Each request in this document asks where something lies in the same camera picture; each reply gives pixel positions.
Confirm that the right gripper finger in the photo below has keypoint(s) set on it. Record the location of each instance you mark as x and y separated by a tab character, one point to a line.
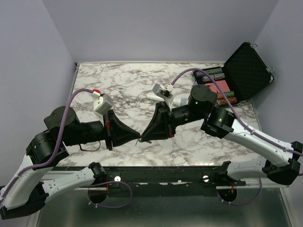
152	132
141	140

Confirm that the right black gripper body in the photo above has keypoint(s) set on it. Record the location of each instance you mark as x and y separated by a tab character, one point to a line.
172	121

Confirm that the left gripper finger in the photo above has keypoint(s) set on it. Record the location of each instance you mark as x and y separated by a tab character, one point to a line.
121	141
122	130

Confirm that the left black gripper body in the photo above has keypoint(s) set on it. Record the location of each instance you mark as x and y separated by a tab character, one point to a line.
107	133

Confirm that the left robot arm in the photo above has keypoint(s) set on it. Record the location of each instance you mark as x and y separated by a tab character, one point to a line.
27	193

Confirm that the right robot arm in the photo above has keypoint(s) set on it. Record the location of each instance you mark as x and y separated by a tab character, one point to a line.
279	160

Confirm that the red playing card deck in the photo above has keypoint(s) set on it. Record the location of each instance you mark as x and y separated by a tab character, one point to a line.
212	87

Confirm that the pink playing card deck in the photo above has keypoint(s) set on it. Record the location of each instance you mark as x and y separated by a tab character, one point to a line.
223	85

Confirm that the black poker chip case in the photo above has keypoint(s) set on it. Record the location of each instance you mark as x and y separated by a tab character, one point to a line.
245	73

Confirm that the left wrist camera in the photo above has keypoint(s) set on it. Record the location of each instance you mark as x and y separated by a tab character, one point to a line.
102	104

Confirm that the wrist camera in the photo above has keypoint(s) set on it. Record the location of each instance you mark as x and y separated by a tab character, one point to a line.
102	104
165	92

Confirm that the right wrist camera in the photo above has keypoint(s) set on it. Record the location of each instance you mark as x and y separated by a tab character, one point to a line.
165	92

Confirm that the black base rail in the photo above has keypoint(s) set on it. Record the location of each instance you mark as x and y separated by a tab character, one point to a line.
161	181

